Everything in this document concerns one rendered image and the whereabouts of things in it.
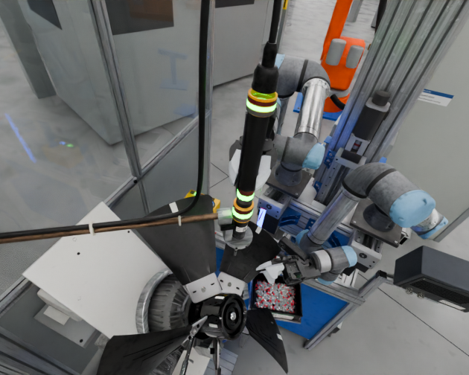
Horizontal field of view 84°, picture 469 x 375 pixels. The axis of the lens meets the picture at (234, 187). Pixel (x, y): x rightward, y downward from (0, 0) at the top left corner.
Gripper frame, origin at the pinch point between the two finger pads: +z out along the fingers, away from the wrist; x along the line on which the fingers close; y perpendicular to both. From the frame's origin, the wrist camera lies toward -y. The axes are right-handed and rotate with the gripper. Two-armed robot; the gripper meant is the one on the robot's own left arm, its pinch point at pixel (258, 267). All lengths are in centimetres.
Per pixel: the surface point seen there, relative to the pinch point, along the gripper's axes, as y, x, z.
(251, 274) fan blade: 2.3, -1.2, 3.6
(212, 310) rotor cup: 12.1, -9.0, 18.6
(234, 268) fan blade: -0.9, -1.5, 8.7
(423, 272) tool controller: 15, -6, -52
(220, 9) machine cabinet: -390, 45, -69
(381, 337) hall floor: 27, 117, -107
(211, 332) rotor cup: 16.6, -5.7, 19.5
